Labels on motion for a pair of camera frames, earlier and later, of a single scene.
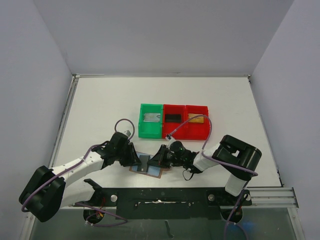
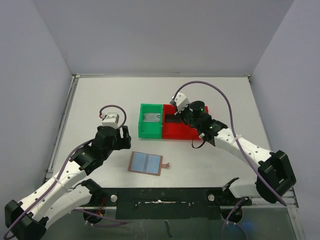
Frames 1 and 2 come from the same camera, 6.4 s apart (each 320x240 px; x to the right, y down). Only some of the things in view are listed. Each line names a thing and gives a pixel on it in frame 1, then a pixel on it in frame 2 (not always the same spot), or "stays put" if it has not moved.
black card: x=173 y=118 stays put
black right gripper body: x=164 y=155 to x=183 y=115
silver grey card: x=151 y=117 stays put
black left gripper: x=132 y=159 to x=119 y=145
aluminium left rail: x=63 y=121 stays put
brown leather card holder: x=145 y=168 stays put
